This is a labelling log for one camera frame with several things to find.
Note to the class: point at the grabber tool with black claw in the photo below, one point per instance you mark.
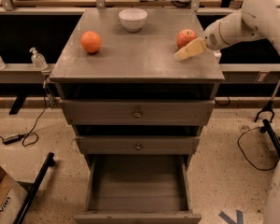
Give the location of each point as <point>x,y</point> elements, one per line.
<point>269,105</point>

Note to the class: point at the grey middle drawer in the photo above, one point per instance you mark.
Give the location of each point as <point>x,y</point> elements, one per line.
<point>137,144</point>

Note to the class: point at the black pole on floor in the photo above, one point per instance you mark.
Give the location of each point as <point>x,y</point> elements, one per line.
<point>49,162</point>

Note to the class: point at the white pump bottle right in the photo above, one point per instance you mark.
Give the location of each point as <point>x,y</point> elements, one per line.
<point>218,55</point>

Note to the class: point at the red apple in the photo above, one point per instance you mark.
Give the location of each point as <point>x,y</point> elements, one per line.
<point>184,37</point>

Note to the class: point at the orange fruit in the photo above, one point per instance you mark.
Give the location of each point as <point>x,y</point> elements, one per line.
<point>91,42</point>

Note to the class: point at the grey open bottom drawer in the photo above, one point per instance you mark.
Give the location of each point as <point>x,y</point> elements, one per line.
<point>138,189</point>

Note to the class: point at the clear pump bottle left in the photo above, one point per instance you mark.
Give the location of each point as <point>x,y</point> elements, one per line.
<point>38,60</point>

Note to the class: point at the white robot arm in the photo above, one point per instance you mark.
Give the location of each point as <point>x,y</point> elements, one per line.
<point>256,19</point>

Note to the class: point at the grey wooden drawer cabinet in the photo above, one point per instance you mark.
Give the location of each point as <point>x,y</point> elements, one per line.
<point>138,66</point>

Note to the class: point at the grey top drawer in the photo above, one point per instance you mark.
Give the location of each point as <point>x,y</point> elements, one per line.
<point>176,113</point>

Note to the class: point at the white ceramic bowl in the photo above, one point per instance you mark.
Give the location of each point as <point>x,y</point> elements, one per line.
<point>133,19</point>

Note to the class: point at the black stand leg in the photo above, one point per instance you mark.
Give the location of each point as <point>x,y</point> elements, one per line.
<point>267,128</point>

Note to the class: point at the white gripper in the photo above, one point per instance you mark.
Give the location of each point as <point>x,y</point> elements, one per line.
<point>212,39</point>

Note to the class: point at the black power adapter with cable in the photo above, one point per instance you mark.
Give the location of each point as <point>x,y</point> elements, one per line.
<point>21,137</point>

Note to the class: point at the cardboard box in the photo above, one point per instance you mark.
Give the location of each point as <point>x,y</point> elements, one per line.
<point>12,197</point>

